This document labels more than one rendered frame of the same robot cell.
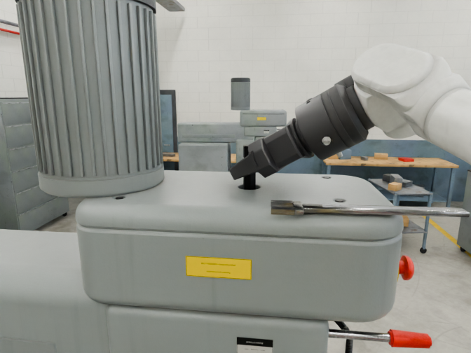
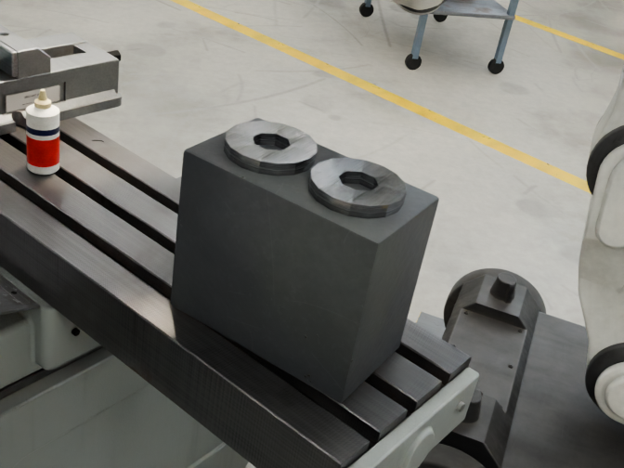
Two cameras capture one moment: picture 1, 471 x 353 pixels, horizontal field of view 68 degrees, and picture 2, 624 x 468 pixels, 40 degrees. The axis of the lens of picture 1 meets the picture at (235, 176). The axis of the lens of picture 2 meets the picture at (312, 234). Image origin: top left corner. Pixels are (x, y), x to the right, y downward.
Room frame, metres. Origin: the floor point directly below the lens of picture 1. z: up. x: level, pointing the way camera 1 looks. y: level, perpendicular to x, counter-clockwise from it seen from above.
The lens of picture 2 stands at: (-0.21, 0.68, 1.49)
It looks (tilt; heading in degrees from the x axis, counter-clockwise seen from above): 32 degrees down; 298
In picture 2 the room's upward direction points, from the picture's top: 10 degrees clockwise
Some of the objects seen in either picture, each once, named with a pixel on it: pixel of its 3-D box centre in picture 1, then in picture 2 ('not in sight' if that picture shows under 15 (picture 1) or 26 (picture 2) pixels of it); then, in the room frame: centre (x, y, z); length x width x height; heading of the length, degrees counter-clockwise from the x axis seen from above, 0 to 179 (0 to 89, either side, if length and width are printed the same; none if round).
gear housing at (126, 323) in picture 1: (224, 298); not in sight; (0.56, 0.02, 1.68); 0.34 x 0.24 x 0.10; 83
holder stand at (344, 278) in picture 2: not in sight; (298, 248); (0.14, 0.04, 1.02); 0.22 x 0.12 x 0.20; 179
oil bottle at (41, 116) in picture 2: not in sight; (43, 129); (0.55, -0.01, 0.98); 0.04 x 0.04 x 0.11
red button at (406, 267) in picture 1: (401, 267); not in sight; (0.52, -0.27, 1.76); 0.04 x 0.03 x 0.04; 173
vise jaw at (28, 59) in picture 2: not in sight; (6, 46); (0.72, -0.10, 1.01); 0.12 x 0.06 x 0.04; 170
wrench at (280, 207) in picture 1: (366, 209); not in sight; (0.42, -0.17, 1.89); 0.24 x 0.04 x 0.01; 85
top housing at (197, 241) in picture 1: (240, 231); not in sight; (0.56, -0.01, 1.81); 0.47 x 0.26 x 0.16; 83
